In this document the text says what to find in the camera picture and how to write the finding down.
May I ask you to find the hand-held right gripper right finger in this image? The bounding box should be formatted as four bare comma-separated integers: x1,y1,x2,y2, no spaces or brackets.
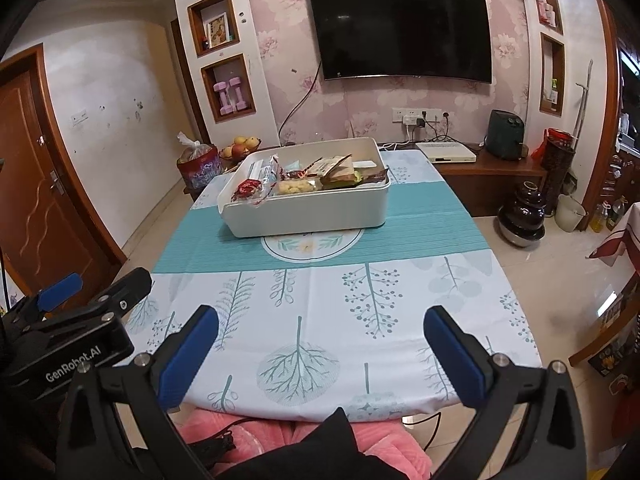
424,305,587,480

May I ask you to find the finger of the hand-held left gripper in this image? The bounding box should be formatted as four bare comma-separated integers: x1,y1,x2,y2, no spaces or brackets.
0,272,84,333
35,267,153,333

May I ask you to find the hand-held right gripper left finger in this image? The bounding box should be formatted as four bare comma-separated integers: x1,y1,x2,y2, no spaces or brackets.
55,304,221,480

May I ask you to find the red snowflake candy packet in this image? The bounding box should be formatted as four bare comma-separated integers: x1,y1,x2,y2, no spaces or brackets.
235,179,266,207

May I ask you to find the blue red biscuit packet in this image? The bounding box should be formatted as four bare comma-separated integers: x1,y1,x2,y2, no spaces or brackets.
243,156,280,196

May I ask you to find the white plastic storage bin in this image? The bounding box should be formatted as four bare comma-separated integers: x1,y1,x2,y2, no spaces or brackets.
218,137,392,238

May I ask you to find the clear printed snack packet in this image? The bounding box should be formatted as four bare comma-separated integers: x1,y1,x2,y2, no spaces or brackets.
276,178,323,197

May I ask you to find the brown wooden door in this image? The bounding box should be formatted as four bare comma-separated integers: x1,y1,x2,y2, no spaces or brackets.
0,45,126,306

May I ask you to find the pink fleece clothing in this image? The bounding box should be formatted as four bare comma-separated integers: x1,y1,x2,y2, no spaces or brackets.
177,407,433,480

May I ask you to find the plastic bag of fruit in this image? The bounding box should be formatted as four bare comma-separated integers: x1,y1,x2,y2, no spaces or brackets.
176,131,222,191

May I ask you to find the tree print tablecloth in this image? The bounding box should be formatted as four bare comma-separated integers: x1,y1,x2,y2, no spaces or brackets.
120,150,543,423

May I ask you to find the printed cardboard box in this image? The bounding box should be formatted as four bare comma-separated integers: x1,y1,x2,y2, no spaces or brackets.
589,345,640,386

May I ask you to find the brown ceramic jar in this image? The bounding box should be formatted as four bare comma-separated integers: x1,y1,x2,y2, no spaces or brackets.
497,180,547,248

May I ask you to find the black cloth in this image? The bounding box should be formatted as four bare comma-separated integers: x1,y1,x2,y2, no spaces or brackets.
215,407,416,480

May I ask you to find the bowl of fruit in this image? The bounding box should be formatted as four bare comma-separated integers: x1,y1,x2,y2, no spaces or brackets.
218,135,263,163

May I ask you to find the white plastic bucket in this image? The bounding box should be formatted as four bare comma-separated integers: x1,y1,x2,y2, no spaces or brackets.
555,194,587,233

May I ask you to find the wooden television cabinet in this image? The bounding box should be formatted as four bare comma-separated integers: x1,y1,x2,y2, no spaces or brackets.
182,140,548,218

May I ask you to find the red white tablecloth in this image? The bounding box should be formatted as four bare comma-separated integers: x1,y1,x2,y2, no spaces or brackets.
586,202,640,267

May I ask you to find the white set-top box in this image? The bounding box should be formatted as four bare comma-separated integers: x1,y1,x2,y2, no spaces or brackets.
415,141,477,164

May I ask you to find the pink dumbbell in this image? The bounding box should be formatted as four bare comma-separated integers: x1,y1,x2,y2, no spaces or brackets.
213,81,235,116
227,78,248,111

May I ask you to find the dark green air fryer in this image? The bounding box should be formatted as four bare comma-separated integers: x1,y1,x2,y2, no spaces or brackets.
485,109,526,162

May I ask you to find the metal pole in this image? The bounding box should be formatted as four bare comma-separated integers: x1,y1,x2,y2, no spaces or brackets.
570,59,594,151

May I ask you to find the black curved television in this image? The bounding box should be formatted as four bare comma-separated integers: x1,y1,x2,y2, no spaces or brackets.
306,0,493,83

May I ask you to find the thin black cable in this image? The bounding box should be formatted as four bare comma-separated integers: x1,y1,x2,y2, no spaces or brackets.
400,412,443,456

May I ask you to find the white wall outlet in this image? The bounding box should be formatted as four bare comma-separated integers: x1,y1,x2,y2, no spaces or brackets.
391,107,438,128

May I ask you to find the black television cable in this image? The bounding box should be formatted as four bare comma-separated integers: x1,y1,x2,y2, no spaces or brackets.
278,60,322,146

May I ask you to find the white photo frame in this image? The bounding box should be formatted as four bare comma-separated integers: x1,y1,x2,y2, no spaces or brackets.
206,12,231,49

